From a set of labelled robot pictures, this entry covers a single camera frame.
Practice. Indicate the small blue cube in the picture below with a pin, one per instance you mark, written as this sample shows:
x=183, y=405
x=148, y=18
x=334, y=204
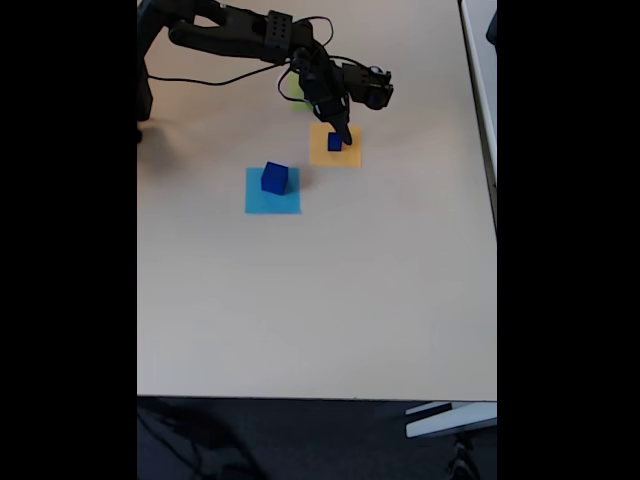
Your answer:
x=334, y=143

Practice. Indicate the large blue cube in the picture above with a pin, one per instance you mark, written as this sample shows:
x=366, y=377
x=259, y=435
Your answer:
x=274, y=179

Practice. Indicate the orange paper square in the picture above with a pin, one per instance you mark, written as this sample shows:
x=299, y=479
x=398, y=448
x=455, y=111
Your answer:
x=320, y=155

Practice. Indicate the green paper square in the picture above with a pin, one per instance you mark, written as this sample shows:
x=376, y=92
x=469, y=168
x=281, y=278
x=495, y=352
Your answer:
x=296, y=100

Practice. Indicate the blue paper square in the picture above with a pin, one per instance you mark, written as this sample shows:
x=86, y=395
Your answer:
x=260, y=205

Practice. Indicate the white adjacent table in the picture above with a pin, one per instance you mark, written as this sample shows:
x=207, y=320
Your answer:
x=482, y=60

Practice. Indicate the dark object on adjacent table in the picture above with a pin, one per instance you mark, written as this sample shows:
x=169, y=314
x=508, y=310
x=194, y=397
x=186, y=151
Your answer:
x=493, y=30

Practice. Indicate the white table foot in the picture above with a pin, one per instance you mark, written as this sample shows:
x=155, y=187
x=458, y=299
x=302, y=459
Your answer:
x=450, y=420

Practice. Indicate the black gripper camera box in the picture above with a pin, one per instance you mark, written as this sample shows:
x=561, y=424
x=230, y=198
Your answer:
x=375, y=87

